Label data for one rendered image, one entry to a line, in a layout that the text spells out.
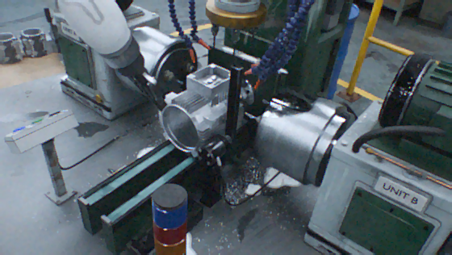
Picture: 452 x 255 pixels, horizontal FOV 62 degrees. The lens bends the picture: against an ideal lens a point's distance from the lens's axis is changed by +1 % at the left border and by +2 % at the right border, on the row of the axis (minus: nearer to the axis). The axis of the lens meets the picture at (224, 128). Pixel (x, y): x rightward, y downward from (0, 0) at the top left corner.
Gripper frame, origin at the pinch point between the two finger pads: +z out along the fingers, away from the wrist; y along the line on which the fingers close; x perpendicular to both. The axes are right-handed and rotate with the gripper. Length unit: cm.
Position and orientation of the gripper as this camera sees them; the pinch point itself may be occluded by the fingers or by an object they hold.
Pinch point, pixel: (157, 101)
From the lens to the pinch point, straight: 108.9
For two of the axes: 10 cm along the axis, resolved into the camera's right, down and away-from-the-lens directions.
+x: -5.7, 7.8, -2.7
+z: 2.5, 4.7, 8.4
